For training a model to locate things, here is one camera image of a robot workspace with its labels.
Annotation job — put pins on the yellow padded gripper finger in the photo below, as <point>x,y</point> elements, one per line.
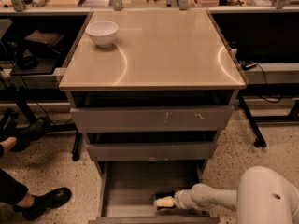
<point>165,202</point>

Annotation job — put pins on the dark green sponge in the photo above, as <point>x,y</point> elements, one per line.
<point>160,195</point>

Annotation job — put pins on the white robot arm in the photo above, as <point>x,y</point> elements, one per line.
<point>263,196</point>

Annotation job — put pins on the grey bottom drawer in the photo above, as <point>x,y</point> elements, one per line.
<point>128,189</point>

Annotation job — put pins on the grey drawer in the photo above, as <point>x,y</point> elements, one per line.
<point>151,119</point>
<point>128,189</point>
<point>152,152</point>

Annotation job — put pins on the grey middle drawer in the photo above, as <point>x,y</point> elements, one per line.
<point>152,152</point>

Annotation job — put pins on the grey top drawer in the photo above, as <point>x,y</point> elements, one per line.
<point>151,119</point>

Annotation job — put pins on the grey drawer cabinet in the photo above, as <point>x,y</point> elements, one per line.
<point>161,58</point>

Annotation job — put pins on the black table leg left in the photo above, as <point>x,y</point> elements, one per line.
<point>77,147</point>

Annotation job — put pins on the black table leg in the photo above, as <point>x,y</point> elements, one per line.
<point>77,147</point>
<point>259,141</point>

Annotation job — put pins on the black shoe near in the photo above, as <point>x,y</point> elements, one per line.
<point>32,207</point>

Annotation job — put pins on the black shoe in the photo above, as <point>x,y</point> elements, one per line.
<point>33,132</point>
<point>32,207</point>

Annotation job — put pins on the black table leg right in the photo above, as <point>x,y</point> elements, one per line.
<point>259,141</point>

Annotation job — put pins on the black trouser leg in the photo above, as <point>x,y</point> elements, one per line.
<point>11,191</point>

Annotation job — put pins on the black shoe far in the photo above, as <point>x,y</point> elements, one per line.
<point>33,132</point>

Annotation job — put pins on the black power adapter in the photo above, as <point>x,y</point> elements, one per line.
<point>248,65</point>

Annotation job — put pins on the white ceramic bowl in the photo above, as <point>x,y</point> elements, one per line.
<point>102,33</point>

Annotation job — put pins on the dark box on shelf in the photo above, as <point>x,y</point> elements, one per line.
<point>45,45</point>

